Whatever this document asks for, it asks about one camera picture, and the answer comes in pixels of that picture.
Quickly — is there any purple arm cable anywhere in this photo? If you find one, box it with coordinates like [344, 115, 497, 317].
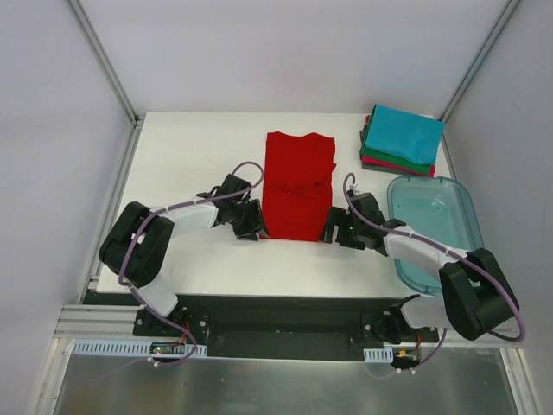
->
[86, 162, 265, 384]
[342, 172, 528, 380]

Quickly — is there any folded cyan t-shirt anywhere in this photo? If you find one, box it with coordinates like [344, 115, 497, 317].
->
[365, 105, 446, 164]

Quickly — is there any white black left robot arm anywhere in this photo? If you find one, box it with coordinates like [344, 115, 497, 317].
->
[99, 174, 269, 336]

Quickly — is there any left white cable duct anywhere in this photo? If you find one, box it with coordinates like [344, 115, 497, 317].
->
[73, 339, 207, 360]

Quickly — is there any right white cable duct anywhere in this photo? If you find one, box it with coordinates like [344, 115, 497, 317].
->
[363, 348, 394, 364]

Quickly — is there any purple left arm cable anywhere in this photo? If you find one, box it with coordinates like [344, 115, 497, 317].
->
[86, 162, 265, 384]

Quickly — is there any red t-shirt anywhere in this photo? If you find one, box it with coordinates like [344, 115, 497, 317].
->
[262, 131, 336, 242]

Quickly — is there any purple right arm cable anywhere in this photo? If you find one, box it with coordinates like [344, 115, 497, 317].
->
[342, 172, 528, 380]

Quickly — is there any front aluminium rail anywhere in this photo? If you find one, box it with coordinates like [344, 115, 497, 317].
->
[54, 304, 519, 347]

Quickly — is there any translucent blue plastic bin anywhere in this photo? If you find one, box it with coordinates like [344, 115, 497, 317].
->
[386, 175, 485, 297]

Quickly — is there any folded pink t-shirt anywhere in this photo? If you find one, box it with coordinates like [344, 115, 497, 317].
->
[361, 156, 435, 177]

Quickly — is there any aluminium frame post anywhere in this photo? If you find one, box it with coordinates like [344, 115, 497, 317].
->
[64, 0, 143, 126]
[439, 0, 523, 123]

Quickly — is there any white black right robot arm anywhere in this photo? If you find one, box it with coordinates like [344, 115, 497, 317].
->
[321, 190, 526, 342]

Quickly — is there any right aluminium frame post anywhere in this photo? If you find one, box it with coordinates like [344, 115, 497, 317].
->
[439, 0, 523, 123]

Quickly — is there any left aluminium frame post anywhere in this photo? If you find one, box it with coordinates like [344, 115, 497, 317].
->
[64, 0, 143, 126]

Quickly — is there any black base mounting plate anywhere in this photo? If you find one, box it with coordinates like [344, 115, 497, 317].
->
[82, 290, 442, 360]

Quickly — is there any white cable duct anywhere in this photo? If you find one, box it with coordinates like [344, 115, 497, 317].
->
[73, 339, 207, 360]
[363, 348, 394, 364]

